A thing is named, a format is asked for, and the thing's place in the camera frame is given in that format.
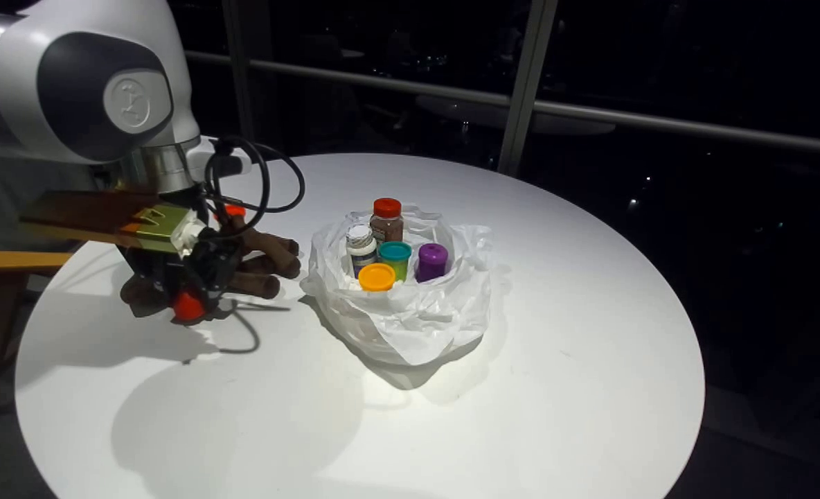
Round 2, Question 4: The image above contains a white plastic bag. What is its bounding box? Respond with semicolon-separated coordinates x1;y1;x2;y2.
296;202;505;369

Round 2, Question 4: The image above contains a teal lid dough tub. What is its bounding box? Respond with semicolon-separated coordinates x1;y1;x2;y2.
374;240;413;279

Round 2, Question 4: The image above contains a wooden chair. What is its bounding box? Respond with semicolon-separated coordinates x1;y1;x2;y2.
0;248;73;419

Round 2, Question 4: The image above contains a grey horizontal window rail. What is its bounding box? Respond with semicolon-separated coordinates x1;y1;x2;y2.
184;50;820;159

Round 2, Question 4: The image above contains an orange green wrist camera box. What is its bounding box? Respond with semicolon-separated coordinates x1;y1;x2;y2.
21;188;209;261

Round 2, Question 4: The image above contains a purple lid dough tub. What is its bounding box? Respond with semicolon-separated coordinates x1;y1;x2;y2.
415;243;455;283

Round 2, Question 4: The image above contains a yellow-orange lid dough tub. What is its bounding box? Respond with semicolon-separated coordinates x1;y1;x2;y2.
356;261;401;298

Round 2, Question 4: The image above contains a red lid spice jar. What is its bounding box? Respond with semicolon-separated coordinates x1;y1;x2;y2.
370;195;408;245

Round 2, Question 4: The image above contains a brown plush moose toy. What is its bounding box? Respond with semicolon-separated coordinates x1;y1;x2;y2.
117;226;304;319

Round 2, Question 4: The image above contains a grey window post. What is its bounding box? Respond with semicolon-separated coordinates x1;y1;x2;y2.
496;0;561;177

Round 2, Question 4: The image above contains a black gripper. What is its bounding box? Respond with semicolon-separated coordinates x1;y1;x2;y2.
123;234;242;319

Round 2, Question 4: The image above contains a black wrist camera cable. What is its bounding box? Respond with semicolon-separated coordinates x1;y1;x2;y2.
201;136;307;240

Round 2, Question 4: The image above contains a red lid dough tub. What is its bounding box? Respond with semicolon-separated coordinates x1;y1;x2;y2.
169;290;210;328

